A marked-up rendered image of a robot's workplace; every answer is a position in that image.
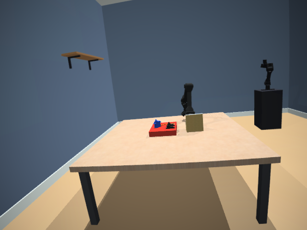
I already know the red flat deck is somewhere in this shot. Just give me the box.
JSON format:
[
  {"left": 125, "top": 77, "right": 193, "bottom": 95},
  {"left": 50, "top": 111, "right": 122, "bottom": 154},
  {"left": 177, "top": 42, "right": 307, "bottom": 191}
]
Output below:
[{"left": 149, "top": 122, "right": 177, "bottom": 137}]

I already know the blue micro servo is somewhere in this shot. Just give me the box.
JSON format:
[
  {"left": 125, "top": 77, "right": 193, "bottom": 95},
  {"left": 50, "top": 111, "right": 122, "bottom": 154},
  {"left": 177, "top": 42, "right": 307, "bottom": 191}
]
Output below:
[{"left": 153, "top": 120, "right": 161, "bottom": 128}]

